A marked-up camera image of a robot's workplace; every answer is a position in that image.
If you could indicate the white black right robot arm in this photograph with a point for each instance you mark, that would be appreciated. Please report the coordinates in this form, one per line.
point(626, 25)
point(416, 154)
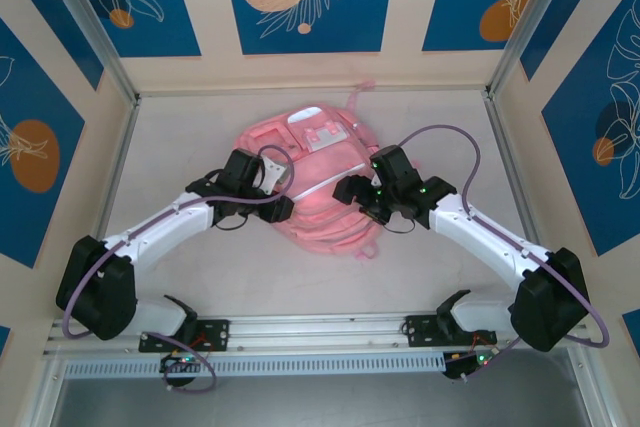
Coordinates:
point(490, 242)

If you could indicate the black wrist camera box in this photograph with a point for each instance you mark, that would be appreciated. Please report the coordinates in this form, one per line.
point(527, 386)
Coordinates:
point(241, 167)
point(395, 164)

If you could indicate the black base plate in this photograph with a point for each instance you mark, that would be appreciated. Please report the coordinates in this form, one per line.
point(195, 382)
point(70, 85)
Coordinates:
point(420, 329)
point(217, 332)

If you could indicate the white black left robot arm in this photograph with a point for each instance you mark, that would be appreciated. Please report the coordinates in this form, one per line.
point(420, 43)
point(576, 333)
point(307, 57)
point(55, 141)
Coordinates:
point(165, 227)

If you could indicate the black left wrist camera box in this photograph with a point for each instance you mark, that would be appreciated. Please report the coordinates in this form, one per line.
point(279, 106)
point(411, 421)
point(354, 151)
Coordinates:
point(241, 167)

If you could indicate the aluminium mounting rail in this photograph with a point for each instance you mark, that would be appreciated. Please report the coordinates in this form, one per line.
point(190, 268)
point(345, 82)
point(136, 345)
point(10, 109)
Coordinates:
point(320, 329)

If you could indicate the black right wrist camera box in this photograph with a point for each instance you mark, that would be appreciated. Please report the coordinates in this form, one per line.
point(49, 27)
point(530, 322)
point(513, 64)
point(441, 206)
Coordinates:
point(395, 164)

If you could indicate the small circuit board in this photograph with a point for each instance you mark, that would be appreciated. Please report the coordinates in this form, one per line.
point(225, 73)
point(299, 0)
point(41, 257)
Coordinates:
point(462, 367)
point(182, 362)

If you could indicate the grey metal panel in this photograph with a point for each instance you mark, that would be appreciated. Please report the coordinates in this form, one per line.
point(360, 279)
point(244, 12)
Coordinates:
point(320, 402)

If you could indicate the aluminium side rail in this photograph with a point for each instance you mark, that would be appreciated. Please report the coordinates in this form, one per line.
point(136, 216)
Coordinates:
point(124, 137)
point(516, 182)

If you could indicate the aluminium frame post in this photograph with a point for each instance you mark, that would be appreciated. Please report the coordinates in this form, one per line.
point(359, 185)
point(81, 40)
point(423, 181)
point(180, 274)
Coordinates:
point(546, 22)
point(91, 22)

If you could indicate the pink backpack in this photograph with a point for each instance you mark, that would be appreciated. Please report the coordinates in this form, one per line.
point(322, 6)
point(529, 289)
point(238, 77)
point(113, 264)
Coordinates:
point(320, 227)

